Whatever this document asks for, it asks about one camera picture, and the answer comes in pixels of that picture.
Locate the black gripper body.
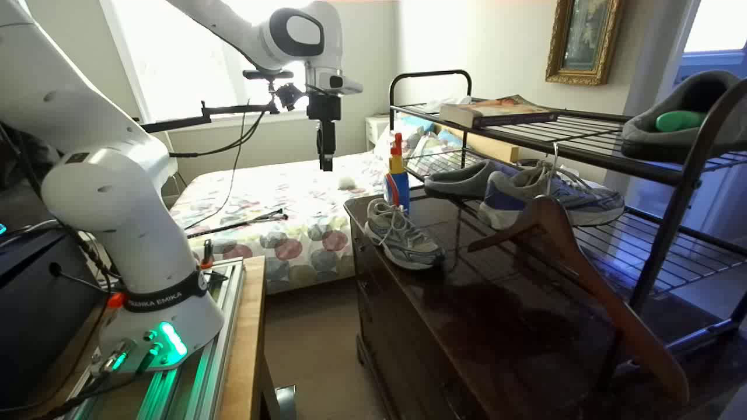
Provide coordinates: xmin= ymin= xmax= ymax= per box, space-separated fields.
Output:
xmin=302 ymin=88 xmax=346 ymax=156

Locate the grey white blue sneaker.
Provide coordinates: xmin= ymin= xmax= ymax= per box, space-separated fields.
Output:
xmin=362 ymin=196 xmax=448 ymax=272

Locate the tan hardcover book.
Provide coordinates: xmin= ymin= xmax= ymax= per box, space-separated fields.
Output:
xmin=437 ymin=94 xmax=560 ymax=130

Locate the grey blue laced sneaker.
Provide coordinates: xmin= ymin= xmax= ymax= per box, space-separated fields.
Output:
xmin=475 ymin=149 xmax=624 ymax=233

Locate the black metal shelf rack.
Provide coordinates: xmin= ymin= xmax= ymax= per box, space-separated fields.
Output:
xmin=386 ymin=68 xmax=747 ymax=362

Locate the bed with floral cover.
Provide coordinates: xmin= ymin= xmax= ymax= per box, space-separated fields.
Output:
xmin=168 ymin=146 xmax=392 ymax=297

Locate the blue spray cleaner bottle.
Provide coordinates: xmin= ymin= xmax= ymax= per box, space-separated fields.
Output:
xmin=383 ymin=130 xmax=413 ymax=217

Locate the thin black rod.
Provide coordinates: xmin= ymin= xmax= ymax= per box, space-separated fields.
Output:
xmin=183 ymin=206 xmax=288 ymax=240

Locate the plain grey shoe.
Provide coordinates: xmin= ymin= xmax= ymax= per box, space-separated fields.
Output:
xmin=421 ymin=160 xmax=496 ymax=201

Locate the bright window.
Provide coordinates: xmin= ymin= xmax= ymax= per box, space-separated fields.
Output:
xmin=100 ymin=0 xmax=314 ymax=123

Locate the wooden robot bench top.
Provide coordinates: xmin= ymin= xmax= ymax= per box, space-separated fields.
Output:
xmin=13 ymin=255 xmax=271 ymax=420

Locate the dark wooden dresser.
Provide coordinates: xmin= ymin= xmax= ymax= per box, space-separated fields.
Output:
xmin=342 ymin=191 xmax=747 ymax=420

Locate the gold framed painting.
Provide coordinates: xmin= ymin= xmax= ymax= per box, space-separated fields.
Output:
xmin=544 ymin=0 xmax=630 ymax=88

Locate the brown wooden clothes hanger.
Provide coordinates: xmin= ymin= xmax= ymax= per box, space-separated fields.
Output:
xmin=463 ymin=193 xmax=691 ymax=408

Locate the grey felt slipper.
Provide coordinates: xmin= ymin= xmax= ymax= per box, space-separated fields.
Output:
xmin=619 ymin=70 xmax=747 ymax=164

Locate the black equipment box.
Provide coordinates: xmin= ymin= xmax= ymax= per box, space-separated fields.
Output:
xmin=0 ymin=220 xmax=106 ymax=408

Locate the green oval object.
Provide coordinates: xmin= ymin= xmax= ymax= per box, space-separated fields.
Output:
xmin=654 ymin=110 xmax=707 ymax=132

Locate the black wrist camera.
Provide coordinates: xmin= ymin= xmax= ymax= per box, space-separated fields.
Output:
xmin=272 ymin=79 xmax=308 ymax=112

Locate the black stereo camera bar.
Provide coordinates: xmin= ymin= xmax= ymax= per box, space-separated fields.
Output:
xmin=240 ymin=68 xmax=297 ymax=84

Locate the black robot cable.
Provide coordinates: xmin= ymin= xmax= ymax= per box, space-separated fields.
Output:
xmin=168 ymin=108 xmax=271 ymax=159

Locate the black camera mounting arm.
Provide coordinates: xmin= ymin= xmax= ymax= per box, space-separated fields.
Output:
xmin=140 ymin=97 xmax=283 ymax=135

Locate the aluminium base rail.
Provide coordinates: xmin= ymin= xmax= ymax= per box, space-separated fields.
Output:
xmin=67 ymin=259 xmax=247 ymax=420

